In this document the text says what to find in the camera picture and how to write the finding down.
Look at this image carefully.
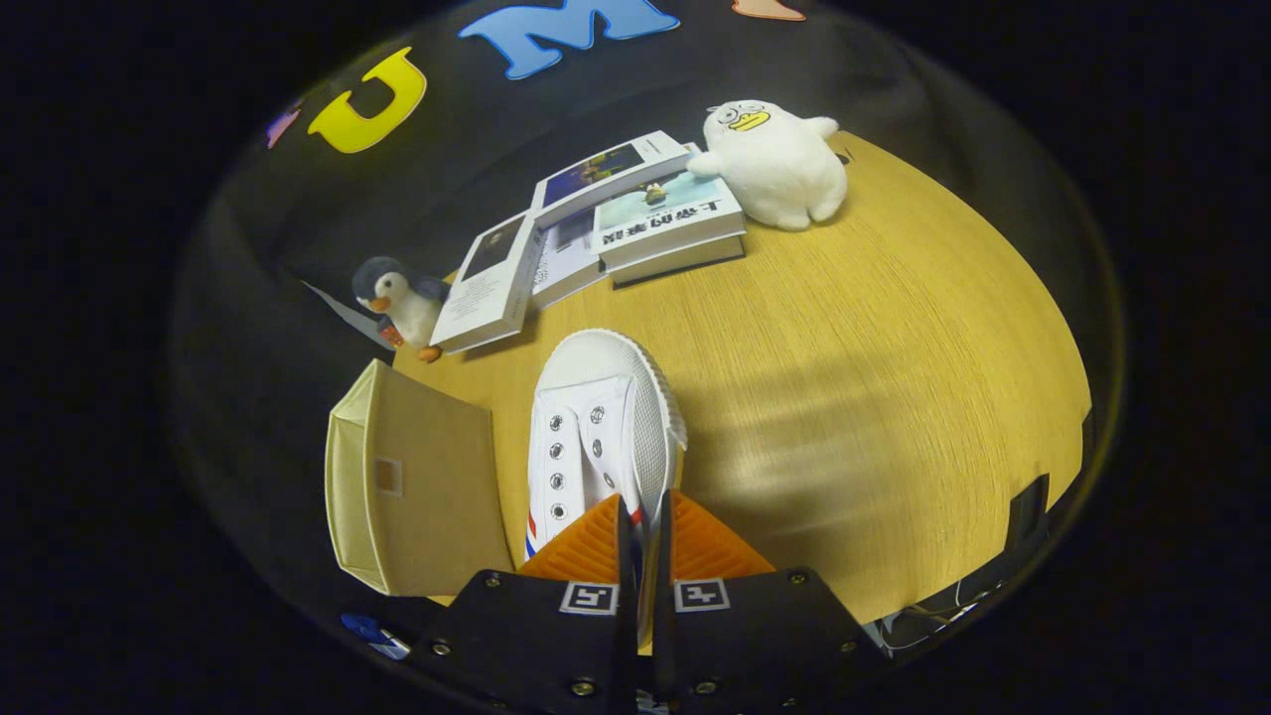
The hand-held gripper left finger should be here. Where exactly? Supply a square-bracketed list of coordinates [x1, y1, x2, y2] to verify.
[417, 494, 638, 715]

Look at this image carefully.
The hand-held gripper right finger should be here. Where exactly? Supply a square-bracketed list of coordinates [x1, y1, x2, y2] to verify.
[650, 489, 890, 715]

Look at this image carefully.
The beige fabric storage box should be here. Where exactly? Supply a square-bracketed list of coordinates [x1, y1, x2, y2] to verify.
[325, 358, 515, 599]

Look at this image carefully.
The white canvas shoe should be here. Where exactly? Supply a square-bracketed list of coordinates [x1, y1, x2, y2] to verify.
[523, 329, 688, 651]

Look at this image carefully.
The blue and white object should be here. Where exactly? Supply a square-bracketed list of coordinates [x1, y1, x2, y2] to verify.
[341, 613, 412, 661]

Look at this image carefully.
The white book with portrait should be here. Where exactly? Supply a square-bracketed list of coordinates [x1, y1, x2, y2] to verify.
[429, 211, 545, 356]

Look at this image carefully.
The grey penguin plush toy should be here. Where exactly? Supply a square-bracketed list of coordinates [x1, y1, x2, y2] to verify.
[353, 256, 453, 363]

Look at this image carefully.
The thin white booklet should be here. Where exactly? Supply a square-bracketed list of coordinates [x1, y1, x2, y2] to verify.
[531, 207, 605, 311]

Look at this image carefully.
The plain white thick book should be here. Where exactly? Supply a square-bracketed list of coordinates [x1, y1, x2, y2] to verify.
[608, 236, 748, 290]

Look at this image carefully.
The book with teal cover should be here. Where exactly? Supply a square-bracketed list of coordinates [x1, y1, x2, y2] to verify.
[591, 169, 746, 269]

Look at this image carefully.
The white duck plush toy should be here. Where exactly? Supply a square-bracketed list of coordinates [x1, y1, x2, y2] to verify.
[685, 99, 850, 231]

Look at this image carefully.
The book with dark blue cover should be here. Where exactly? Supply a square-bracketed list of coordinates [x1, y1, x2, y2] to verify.
[531, 130, 696, 231]

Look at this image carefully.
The black backdrop cloth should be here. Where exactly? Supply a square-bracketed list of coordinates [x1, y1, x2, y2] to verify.
[169, 0, 1128, 637]

